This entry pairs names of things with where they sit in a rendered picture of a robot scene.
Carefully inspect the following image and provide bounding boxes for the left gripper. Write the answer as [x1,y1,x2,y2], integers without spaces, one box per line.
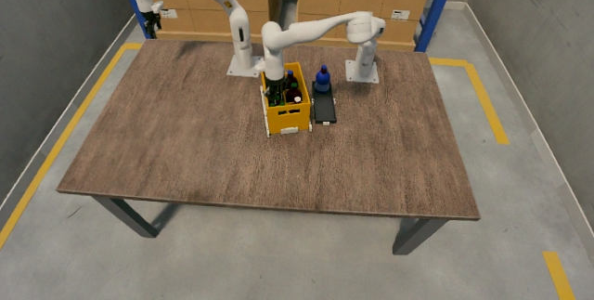
[263,74,289,105]

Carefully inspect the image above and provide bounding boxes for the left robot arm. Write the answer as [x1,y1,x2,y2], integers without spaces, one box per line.
[254,12,385,80]

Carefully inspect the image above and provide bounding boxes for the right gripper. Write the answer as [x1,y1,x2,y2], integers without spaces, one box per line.
[140,10,161,39]

